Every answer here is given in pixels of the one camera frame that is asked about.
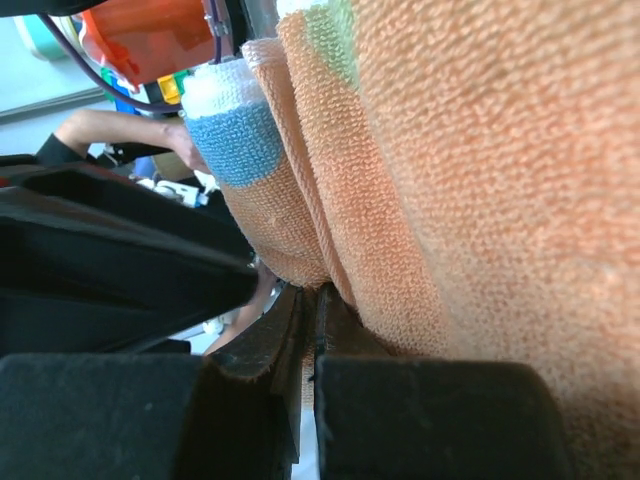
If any orange translucent plastic box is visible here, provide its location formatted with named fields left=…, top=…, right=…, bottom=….
left=80, top=0, right=215, bottom=87

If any bare human forearm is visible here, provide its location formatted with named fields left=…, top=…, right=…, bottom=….
left=35, top=109, right=181, bottom=166

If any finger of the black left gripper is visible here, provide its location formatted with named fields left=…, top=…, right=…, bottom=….
left=1, top=167, right=258, bottom=355

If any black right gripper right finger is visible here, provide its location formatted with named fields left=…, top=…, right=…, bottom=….
left=314, top=287, right=575, bottom=479

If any bare human hand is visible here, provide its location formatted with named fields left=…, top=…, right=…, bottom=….
left=161, top=123, right=210, bottom=174

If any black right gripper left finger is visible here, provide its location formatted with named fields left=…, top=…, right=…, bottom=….
left=1, top=286, right=305, bottom=479

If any orange patterned towel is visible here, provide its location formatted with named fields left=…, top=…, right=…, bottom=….
left=183, top=1, right=639, bottom=479

